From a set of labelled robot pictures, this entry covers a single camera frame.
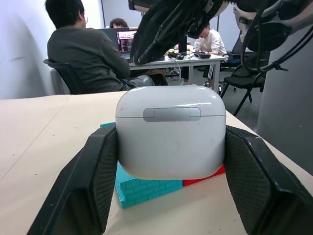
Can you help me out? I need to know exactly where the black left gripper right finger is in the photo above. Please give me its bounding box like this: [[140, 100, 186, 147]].
[[223, 126, 313, 235]]

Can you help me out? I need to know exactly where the black folding chair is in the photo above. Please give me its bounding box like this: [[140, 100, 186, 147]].
[[218, 39, 270, 117]]

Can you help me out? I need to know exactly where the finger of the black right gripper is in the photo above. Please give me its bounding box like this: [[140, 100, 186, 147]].
[[141, 0, 211, 62], [131, 0, 183, 66]]

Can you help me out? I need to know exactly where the person with curly hair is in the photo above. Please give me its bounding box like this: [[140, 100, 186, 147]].
[[109, 17, 129, 29]]

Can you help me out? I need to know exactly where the person in white shirt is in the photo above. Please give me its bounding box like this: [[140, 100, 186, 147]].
[[180, 22, 229, 92]]

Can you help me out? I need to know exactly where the blue earbud tray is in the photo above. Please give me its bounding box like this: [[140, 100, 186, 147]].
[[99, 121, 184, 210]]

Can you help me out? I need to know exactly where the open laptop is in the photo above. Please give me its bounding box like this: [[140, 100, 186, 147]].
[[97, 27, 138, 60]]

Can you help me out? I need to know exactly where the red earbud tray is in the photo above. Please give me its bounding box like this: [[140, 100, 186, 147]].
[[182, 163, 226, 187]]

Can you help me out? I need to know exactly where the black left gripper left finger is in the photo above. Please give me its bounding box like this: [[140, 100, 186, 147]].
[[25, 126, 118, 235]]

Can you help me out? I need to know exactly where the black office chair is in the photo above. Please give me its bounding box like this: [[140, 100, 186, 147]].
[[43, 58, 89, 95]]

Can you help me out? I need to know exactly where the white earbud charging case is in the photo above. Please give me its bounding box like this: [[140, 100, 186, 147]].
[[114, 84, 227, 181]]

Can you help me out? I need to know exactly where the person in grey sweater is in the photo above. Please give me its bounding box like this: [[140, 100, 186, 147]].
[[45, 0, 169, 95]]

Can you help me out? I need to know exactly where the white office desk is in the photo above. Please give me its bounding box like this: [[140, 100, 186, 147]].
[[128, 52, 226, 93]]

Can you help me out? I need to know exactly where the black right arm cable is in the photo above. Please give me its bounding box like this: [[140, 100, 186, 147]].
[[240, 9, 313, 74]]

